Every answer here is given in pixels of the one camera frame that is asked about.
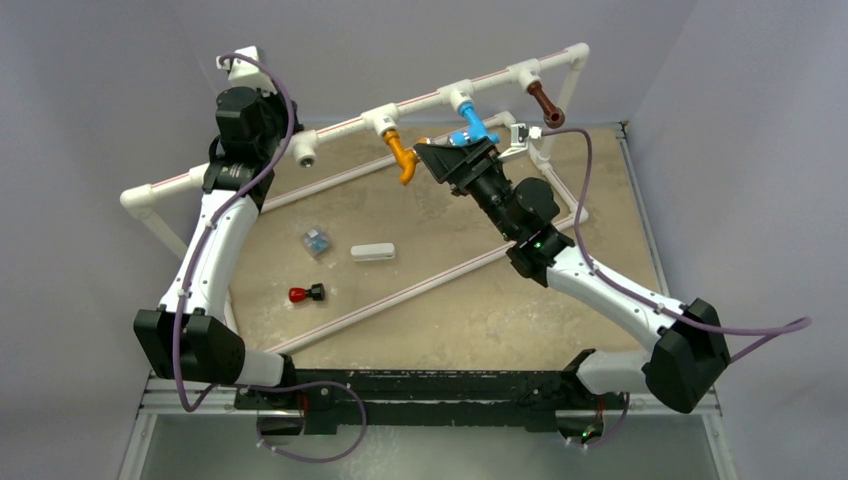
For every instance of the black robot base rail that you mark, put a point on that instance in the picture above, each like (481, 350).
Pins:
(538, 401)

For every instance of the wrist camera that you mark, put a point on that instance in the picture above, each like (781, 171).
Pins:
(245, 74)
(521, 137)

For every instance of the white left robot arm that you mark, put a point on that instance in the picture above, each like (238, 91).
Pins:
(187, 329)

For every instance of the brown water faucet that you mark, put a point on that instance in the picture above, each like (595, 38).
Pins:
(553, 115)

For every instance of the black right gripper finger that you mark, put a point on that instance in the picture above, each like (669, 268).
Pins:
(447, 163)
(479, 151)

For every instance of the red black faucet piece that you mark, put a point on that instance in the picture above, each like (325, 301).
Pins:
(316, 292)

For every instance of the clear bag blue parts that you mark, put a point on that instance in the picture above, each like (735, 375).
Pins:
(316, 241)

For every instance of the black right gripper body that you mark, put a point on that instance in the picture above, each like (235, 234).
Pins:
(488, 188)

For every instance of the blue water faucet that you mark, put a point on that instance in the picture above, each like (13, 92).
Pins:
(476, 129)

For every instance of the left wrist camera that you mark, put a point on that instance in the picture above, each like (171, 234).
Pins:
(245, 74)

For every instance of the orange water faucet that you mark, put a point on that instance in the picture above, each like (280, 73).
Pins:
(406, 158)

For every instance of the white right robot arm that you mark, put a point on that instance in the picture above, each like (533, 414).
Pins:
(682, 353)

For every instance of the white plastic case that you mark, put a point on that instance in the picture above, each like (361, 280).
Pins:
(373, 252)

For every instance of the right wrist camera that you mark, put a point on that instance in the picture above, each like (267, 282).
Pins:
(521, 137)

